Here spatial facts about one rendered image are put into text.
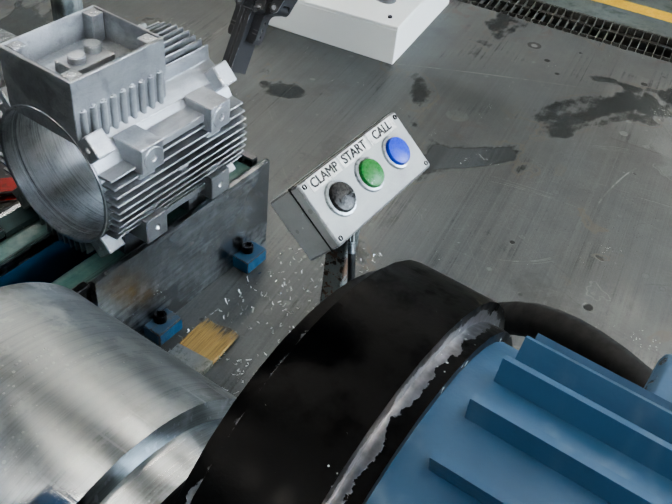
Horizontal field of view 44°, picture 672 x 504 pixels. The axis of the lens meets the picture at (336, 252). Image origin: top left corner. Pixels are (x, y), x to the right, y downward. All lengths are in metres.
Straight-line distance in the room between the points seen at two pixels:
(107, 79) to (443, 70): 0.86
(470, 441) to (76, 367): 0.32
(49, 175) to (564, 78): 0.99
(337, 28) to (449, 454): 1.37
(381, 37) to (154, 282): 0.74
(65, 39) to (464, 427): 0.73
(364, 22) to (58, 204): 0.76
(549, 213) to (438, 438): 1.04
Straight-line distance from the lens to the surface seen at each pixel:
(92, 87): 0.82
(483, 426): 0.26
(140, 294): 0.97
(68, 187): 0.99
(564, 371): 0.29
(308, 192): 0.78
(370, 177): 0.82
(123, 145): 0.85
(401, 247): 1.16
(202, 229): 1.00
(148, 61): 0.87
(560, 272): 1.19
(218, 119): 0.90
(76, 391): 0.51
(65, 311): 0.58
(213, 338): 1.01
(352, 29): 1.57
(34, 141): 0.98
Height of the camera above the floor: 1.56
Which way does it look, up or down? 42 degrees down
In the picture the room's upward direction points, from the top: 7 degrees clockwise
